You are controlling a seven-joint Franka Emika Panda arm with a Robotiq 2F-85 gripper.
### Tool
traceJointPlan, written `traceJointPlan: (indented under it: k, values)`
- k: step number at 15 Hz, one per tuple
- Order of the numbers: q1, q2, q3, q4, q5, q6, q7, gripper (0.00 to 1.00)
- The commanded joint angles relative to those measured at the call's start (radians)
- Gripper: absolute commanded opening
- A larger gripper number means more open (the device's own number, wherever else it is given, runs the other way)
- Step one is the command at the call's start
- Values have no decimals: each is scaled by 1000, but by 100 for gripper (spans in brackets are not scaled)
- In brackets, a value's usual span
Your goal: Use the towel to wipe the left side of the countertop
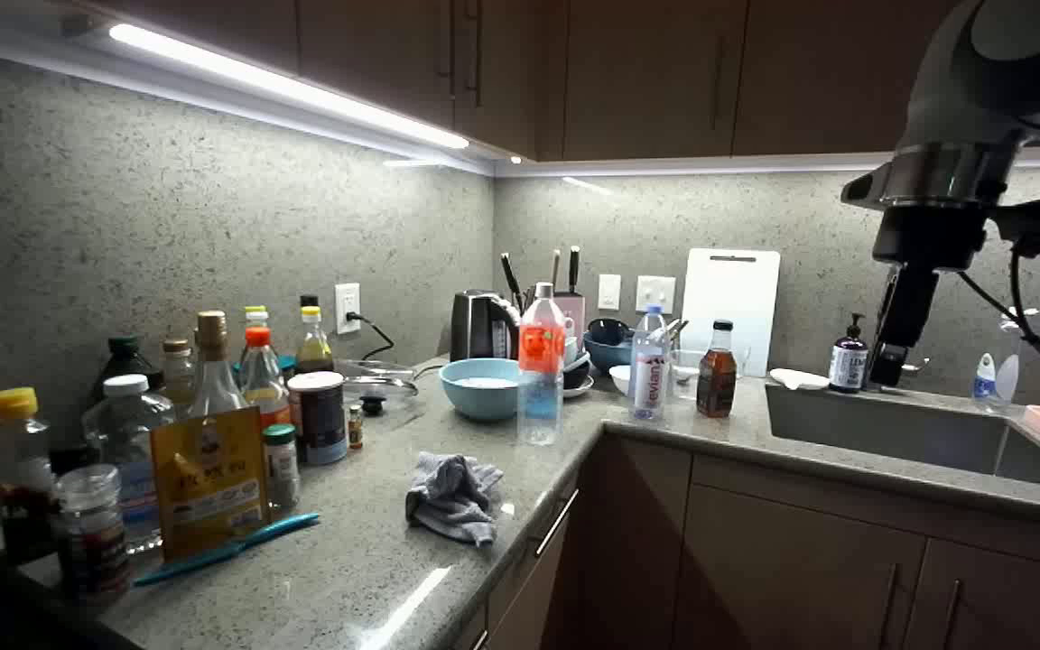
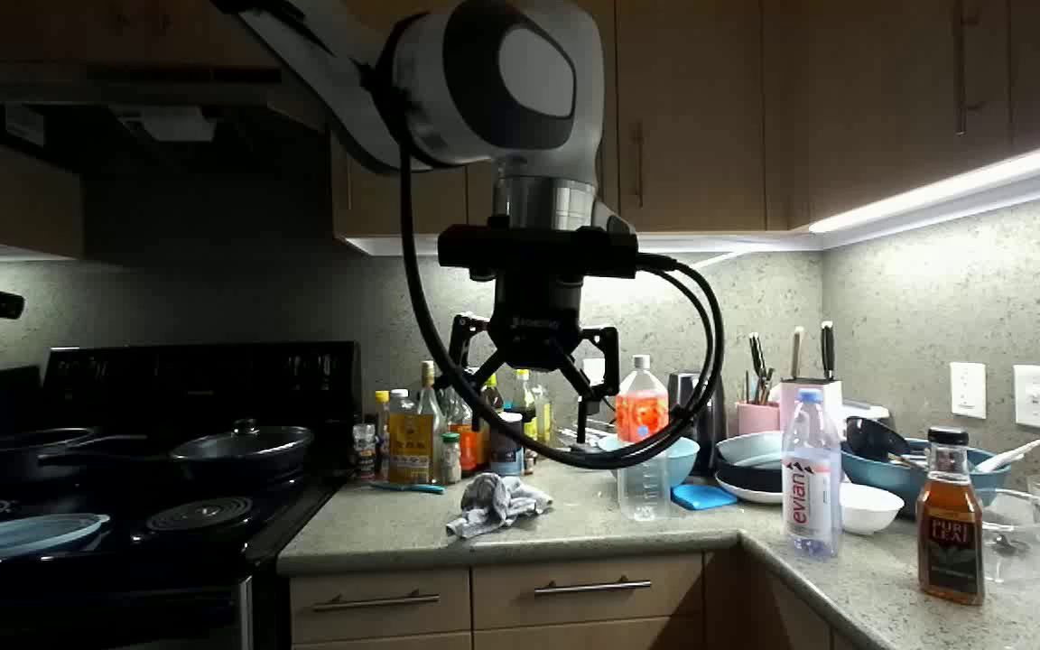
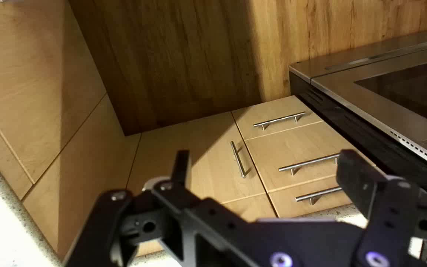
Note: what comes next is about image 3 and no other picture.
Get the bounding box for middle drawer metal handle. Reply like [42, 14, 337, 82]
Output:
[278, 153, 340, 174]

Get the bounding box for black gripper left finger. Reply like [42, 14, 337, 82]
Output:
[64, 150, 192, 267]

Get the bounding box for top wooden drawer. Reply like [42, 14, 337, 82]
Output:
[233, 97, 321, 140]

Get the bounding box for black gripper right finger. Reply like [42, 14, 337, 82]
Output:
[337, 150, 422, 267]

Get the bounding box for bottom wooden drawer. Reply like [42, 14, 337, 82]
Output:
[269, 177, 352, 217]

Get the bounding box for drawer metal handle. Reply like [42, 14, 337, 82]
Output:
[296, 186, 343, 205]
[278, 153, 340, 174]
[253, 112, 309, 129]

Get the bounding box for wooden cabinet door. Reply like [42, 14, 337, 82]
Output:
[128, 113, 276, 221]

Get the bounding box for wooden drawer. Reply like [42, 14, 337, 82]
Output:
[233, 97, 321, 140]
[269, 177, 352, 217]
[248, 123, 352, 192]

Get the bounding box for metal cabinet door handle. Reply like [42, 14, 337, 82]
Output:
[231, 141, 253, 178]

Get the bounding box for middle wooden drawer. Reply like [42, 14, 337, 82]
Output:
[248, 123, 352, 192]

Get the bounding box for bottom drawer metal handle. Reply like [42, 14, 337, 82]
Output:
[296, 186, 343, 205]

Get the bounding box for left wooden cabinet panels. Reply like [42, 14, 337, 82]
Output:
[0, 0, 140, 258]

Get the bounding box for top drawer metal handle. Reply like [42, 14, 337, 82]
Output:
[253, 112, 309, 129]

